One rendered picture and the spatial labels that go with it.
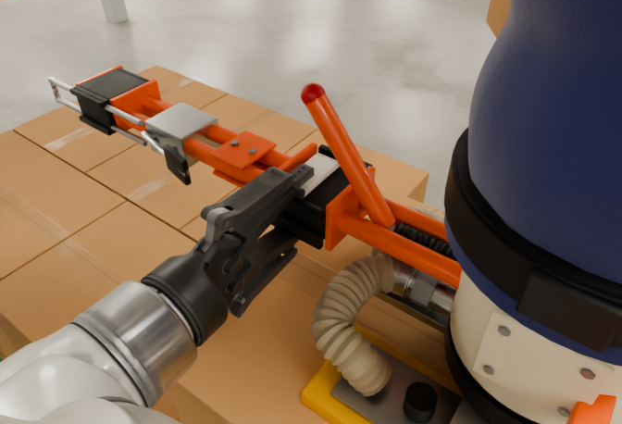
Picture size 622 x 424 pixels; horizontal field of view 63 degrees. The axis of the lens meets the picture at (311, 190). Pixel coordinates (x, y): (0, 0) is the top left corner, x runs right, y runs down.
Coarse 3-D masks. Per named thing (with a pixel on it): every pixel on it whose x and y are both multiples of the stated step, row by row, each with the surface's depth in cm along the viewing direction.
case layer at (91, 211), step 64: (64, 128) 164; (256, 128) 164; (0, 192) 138; (64, 192) 138; (128, 192) 138; (192, 192) 138; (0, 256) 119; (64, 256) 119; (128, 256) 119; (0, 320) 113; (64, 320) 105
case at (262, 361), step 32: (384, 192) 74; (320, 256) 64; (352, 256) 64; (288, 288) 60; (320, 288) 60; (256, 320) 57; (288, 320) 57; (384, 320) 57; (416, 320) 57; (224, 352) 54; (256, 352) 54; (288, 352) 54; (320, 352) 54; (416, 352) 54; (192, 384) 51; (224, 384) 51; (256, 384) 51; (288, 384) 51; (192, 416) 54; (224, 416) 48; (256, 416) 48; (288, 416) 48; (320, 416) 48
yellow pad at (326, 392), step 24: (408, 360) 51; (312, 384) 49; (336, 384) 48; (408, 384) 48; (432, 384) 48; (312, 408) 48; (336, 408) 47; (360, 408) 46; (384, 408) 46; (408, 408) 45; (432, 408) 44; (456, 408) 46
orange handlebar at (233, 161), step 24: (144, 96) 69; (120, 120) 66; (144, 120) 64; (192, 144) 60; (240, 144) 59; (264, 144) 59; (216, 168) 58; (240, 168) 55; (264, 168) 59; (408, 216) 50; (360, 240) 49; (384, 240) 47; (408, 240) 47; (408, 264) 47; (432, 264) 45; (456, 264) 45; (456, 288) 45; (576, 408) 35; (600, 408) 34
